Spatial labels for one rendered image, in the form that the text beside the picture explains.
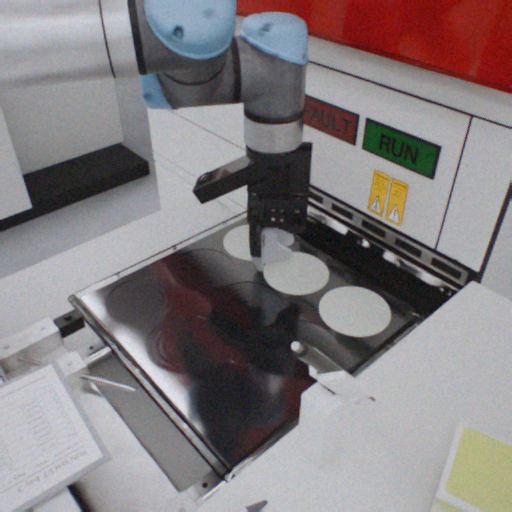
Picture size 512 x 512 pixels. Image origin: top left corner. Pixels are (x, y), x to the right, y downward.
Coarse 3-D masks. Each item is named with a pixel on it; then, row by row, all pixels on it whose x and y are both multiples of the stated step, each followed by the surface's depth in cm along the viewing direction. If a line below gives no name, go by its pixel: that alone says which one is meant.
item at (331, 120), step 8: (304, 104) 77; (312, 104) 76; (320, 104) 75; (304, 112) 78; (312, 112) 77; (320, 112) 76; (328, 112) 74; (336, 112) 73; (344, 112) 72; (304, 120) 79; (312, 120) 78; (320, 120) 76; (328, 120) 75; (336, 120) 74; (344, 120) 73; (352, 120) 72; (320, 128) 77; (328, 128) 76; (336, 128) 75; (344, 128) 73; (352, 128) 72; (344, 136) 74; (352, 136) 73
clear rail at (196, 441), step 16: (80, 304) 72; (96, 320) 70; (112, 352) 66; (128, 368) 64; (144, 384) 62; (160, 400) 60; (176, 416) 58; (192, 432) 56; (208, 448) 55; (208, 464) 54; (224, 464) 53
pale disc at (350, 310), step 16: (352, 288) 76; (320, 304) 73; (336, 304) 73; (352, 304) 73; (368, 304) 73; (384, 304) 73; (336, 320) 70; (352, 320) 70; (368, 320) 70; (384, 320) 70
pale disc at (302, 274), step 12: (276, 264) 80; (288, 264) 80; (300, 264) 80; (312, 264) 80; (324, 264) 80; (264, 276) 78; (276, 276) 78; (288, 276) 78; (300, 276) 78; (312, 276) 78; (324, 276) 78; (276, 288) 75; (288, 288) 75; (300, 288) 75; (312, 288) 76
